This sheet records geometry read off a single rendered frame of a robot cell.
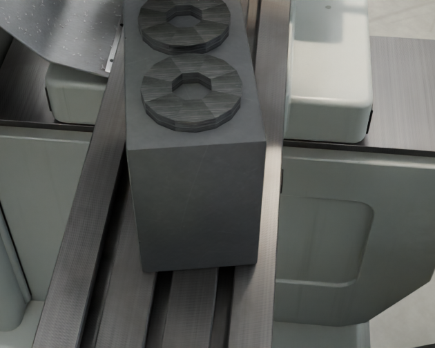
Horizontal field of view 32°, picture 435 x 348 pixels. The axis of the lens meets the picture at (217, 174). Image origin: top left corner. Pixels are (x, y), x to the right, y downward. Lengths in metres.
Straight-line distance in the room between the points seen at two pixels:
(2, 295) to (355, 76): 0.81
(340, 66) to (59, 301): 0.60
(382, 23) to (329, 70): 1.48
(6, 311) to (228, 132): 1.02
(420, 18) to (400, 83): 1.39
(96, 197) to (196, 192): 0.20
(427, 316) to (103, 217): 1.19
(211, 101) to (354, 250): 0.78
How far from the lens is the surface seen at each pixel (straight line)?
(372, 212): 1.30
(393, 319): 1.87
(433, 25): 2.67
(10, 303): 1.59
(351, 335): 1.60
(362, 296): 1.50
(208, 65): 0.69
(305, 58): 1.18
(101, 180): 0.86
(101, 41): 1.15
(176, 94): 0.68
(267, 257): 0.79
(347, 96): 1.13
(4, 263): 1.50
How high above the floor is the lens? 1.58
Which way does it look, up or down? 49 degrees down
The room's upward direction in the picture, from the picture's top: straight up
